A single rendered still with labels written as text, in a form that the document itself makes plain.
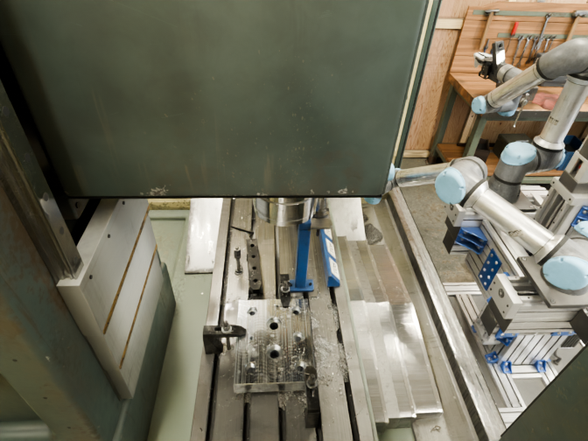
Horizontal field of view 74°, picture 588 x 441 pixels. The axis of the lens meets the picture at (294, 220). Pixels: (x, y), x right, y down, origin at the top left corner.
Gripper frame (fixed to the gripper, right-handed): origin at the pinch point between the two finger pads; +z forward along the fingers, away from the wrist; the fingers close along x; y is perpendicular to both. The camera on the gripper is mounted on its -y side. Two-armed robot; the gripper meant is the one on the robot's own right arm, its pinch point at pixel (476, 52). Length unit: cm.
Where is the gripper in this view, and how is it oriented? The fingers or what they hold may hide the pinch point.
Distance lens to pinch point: 225.2
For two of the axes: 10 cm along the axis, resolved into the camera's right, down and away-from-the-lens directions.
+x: 9.5, -2.7, 1.6
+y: 0.9, 7.3, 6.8
